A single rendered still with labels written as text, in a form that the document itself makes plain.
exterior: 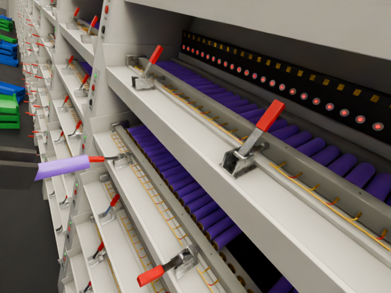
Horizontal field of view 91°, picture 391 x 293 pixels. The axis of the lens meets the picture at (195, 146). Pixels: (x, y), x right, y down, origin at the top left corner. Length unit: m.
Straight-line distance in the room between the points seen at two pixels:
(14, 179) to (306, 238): 0.28
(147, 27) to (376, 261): 0.58
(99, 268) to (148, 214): 0.40
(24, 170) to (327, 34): 0.30
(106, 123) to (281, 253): 0.53
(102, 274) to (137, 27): 0.71
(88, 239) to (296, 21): 0.80
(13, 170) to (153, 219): 0.23
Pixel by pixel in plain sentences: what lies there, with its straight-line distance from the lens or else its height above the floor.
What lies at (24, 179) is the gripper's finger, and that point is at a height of 1.05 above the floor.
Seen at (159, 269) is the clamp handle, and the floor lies 0.96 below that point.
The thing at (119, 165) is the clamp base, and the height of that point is 0.94.
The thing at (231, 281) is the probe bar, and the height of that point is 0.97.
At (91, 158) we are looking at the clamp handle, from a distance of 0.46.
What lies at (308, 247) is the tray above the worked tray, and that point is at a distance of 0.20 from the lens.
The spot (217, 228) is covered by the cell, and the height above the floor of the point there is 0.98.
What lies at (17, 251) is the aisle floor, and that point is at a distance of 1.50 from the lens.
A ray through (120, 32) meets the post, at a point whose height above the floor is 1.21.
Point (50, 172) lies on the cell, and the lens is 0.27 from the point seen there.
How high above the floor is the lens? 1.22
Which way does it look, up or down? 23 degrees down
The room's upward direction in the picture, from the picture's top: 24 degrees clockwise
